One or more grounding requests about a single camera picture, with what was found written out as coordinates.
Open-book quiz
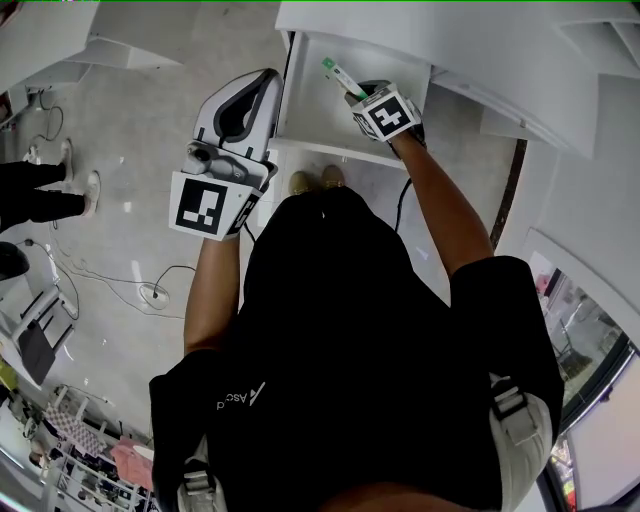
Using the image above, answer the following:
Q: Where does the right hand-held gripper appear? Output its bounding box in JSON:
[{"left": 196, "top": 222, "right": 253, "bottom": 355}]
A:
[{"left": 349, "top": 79, "right": 427, "bottom": 145}]

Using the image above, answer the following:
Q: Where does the checkered cloth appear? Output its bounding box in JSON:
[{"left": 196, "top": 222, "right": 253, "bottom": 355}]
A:
[{"left": 43, "top": 403, "right": 102, "bottom": 457}]

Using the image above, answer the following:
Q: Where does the person's black shirt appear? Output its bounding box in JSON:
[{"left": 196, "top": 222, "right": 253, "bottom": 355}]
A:
[{"left": 148, "top": 185, "right": 566, "bottom": 512}]

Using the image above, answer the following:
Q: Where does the grey black oval device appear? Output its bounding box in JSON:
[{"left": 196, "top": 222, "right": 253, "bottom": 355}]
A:
[{"left": 0, "top": 241, "right": 31, "bottom": 282}]

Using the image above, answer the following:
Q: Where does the person's right tan shoe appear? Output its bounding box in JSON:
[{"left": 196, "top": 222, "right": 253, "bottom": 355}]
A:
[{"left": 320, "top": 164, "right": 346, "bottom": 191}]

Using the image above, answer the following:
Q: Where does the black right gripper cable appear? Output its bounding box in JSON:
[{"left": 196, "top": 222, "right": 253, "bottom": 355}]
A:
[{"left": 394, "top": 176, "right": 414, "bottom": 234}]

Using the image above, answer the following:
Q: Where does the person's right forearm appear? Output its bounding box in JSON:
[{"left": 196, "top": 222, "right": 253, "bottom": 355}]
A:
[{"left": 387, "top": 133, "right": 496, "bottom": 279}]

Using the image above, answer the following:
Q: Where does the thin floor cable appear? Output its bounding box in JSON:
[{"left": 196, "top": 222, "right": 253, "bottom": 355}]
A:
[{"left": 29, "top": 91, "right": 66, "bottom": 162}]

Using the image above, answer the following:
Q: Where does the pink cloth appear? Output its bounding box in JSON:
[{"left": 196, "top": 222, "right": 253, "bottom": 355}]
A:
[{"left": 109, "top": 434, "right": 156, "bottom": 494}]

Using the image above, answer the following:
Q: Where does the person's left forearm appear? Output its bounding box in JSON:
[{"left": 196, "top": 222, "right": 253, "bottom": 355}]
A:
[{"left": 183, "top": 236, "right": 244, "bottom": 354}]

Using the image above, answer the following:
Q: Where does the beige shoulder strap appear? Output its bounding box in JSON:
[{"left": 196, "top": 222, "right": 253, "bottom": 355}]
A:
[
  {"left": 176, "top": 433, "right": 229, "bottom": 512},
  {"left": 488, "top": 372, "right": 554, "bottom": 502}
]

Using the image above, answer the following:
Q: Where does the black power cable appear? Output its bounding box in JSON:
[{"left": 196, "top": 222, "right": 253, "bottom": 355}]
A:
[{"left": 151, "top": 264, "right": 198, "bottom": 297}]

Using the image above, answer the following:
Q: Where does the white shelf unit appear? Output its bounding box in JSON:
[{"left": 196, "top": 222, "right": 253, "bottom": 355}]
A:
[{"left": 0, "top": 0, "right": 187, "bottom": 97}]

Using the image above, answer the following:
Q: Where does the white floor power socket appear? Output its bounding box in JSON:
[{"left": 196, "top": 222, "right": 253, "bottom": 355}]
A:
[{"left": 139, "top": 282, "right": 171, "bottom": 312}]

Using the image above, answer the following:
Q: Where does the green and white box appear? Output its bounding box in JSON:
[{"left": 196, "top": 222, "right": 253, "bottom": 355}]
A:
[{"left": 321, "top": 56, "right": 370, "bottom": 102}]

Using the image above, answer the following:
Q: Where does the glass display case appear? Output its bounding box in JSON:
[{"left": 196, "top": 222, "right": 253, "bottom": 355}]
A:
[{"left": 529, "top": 253, "right": 640, "bottom": 432}]

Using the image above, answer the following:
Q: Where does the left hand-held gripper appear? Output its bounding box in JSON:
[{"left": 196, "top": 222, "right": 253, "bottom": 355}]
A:
[{"left": 167, "top": 68, "right": 284, "bottom": 242}]

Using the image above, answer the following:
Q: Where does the white cabinet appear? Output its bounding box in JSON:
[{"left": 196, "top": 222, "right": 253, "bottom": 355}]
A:
[{"left": 274, "top": 0, "right": 640, "bottom": 162}]

